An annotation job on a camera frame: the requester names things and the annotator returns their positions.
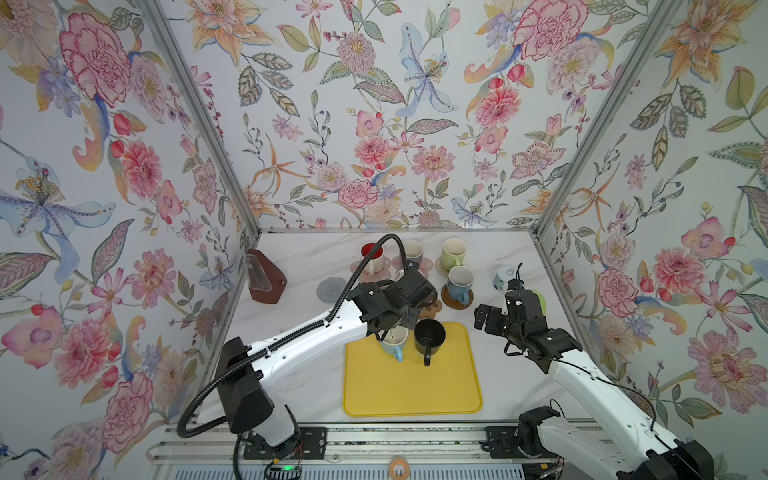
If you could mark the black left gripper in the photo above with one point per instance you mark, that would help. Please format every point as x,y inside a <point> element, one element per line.
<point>415,312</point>

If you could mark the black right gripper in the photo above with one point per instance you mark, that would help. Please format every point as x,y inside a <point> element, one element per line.
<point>494,315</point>

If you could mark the pink flower coaster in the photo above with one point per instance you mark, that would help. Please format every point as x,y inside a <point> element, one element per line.
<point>425,267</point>
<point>385,274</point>

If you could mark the light blue mug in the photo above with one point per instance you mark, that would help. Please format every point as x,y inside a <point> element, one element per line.
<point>394,342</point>

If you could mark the red inside white mug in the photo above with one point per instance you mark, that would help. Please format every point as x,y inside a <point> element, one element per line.
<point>373,254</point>

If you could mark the black mug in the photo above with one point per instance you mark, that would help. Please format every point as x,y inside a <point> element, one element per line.
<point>429,336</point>

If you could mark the grey-blue woven round coaster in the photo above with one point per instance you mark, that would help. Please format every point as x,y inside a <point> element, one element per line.
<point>330,289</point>

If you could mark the white mug purple handle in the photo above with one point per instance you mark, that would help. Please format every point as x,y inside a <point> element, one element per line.
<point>414,252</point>

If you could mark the colourful zigzag woven coaster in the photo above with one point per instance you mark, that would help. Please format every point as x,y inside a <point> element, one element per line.
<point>440,269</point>

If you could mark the dark brown round coaster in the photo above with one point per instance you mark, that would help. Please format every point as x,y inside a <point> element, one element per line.
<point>453,302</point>

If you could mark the white mug blue handle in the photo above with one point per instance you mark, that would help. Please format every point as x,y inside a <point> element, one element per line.
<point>460,282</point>

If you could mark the light green mug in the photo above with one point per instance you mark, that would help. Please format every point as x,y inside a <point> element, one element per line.
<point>453,253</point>

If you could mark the brown paw print coaster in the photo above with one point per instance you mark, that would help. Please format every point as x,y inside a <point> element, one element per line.
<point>431,311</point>

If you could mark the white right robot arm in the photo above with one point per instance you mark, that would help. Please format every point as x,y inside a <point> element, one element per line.
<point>639,447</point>

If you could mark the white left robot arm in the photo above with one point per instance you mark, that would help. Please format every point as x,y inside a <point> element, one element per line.
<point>247,405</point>

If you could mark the lime green spatula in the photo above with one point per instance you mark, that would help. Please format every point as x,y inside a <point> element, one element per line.
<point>542,302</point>

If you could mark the yellow tray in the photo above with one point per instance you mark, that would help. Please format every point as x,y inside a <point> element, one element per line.
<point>377,385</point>

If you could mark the orange tape roll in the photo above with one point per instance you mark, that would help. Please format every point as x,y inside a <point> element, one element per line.
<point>399,469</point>

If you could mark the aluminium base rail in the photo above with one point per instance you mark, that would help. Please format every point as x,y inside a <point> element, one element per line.
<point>347,443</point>

